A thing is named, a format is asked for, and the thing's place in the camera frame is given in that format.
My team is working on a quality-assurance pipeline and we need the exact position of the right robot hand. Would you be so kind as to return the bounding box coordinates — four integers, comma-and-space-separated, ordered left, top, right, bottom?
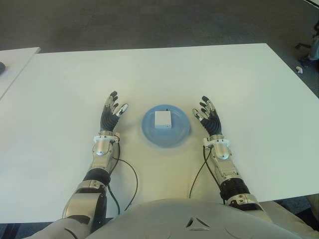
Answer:
191, 95, 223, 136

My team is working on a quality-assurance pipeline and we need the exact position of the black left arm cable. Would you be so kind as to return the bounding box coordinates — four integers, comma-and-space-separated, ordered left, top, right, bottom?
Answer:
107, 156, 139, 215

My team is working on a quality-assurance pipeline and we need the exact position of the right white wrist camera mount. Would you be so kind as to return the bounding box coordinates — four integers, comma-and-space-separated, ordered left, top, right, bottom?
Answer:
202, 138, 230, 150

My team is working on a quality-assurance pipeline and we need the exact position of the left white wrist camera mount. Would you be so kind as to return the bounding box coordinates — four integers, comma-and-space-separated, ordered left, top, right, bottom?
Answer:
93, 134, 120, 144

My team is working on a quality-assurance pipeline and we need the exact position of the black office chair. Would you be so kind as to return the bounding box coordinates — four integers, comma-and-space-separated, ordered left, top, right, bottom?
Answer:
295, 22, 319, 52

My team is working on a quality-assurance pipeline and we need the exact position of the blue plate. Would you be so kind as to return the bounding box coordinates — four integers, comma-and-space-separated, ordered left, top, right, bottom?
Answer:
141, 104, 193, 149

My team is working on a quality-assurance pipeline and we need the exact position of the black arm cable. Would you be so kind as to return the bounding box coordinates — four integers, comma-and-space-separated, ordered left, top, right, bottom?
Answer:
188, 145, 229, 206
107, 156, 139, 215

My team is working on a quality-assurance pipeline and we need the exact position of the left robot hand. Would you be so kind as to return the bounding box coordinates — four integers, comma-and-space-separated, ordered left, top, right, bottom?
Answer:
99, 91, 129, 132

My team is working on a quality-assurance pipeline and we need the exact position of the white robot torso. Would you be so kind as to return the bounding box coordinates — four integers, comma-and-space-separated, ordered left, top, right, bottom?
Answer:
86, 198, 310, 239

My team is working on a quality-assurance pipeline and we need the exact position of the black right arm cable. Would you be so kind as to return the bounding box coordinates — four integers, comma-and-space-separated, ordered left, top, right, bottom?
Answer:
188, 145, 229, 206

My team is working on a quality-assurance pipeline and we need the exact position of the seated person in jeans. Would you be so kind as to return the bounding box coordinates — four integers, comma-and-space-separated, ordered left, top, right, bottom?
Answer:
300, 37, 319, 68

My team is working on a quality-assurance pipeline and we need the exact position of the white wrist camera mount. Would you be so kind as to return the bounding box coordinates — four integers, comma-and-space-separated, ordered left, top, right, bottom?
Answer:
93, 134, 120, 144
202, 138, 230, 150

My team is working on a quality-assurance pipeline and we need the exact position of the white charger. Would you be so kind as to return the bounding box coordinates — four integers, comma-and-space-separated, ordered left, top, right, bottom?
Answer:
154, 107, 173, 129

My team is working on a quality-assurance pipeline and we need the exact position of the beige fabric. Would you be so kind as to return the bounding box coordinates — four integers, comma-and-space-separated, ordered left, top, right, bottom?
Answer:
259, 191, 319, 239

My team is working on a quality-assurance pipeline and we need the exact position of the neighbouring white table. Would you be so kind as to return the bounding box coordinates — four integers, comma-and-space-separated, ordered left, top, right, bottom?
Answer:
0, 46, 41, 100

